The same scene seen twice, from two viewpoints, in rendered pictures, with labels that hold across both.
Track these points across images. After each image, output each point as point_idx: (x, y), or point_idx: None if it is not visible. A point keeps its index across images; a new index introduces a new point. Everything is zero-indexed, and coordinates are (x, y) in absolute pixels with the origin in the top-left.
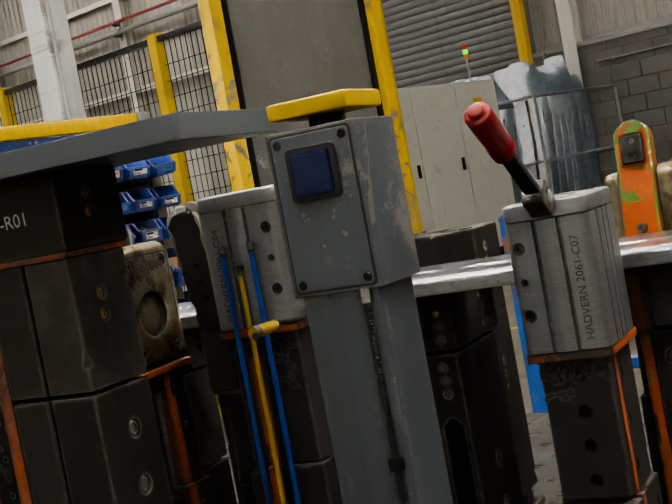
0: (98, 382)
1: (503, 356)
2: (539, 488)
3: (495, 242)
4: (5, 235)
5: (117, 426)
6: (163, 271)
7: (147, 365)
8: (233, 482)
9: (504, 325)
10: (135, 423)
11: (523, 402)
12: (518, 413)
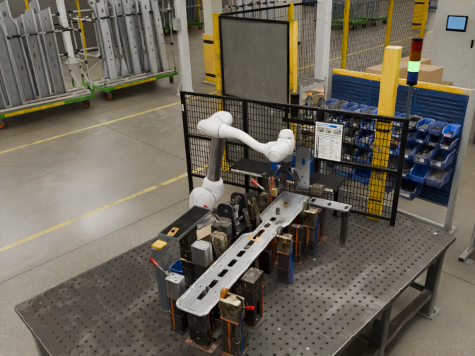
0: (180, 248)
1: (247, 302)
2: (267, 331)
3: (251, 286)
4: None
5: (182, 253)
6: (219, 242)
7: (212, 251)
8: (319, 285)
9: (250, 299)
10: (186, 255)
11: (253, 313)
12: (249, 312)
